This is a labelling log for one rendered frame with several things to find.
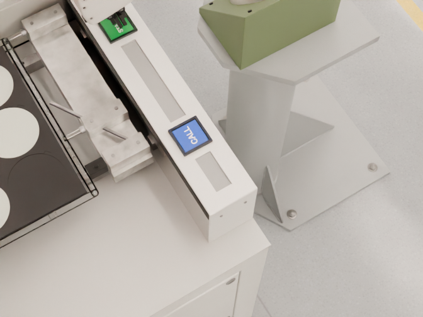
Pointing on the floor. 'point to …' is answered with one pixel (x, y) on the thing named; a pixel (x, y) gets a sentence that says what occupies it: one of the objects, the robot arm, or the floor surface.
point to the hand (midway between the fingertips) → (116, 15)
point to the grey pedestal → (298, 122)
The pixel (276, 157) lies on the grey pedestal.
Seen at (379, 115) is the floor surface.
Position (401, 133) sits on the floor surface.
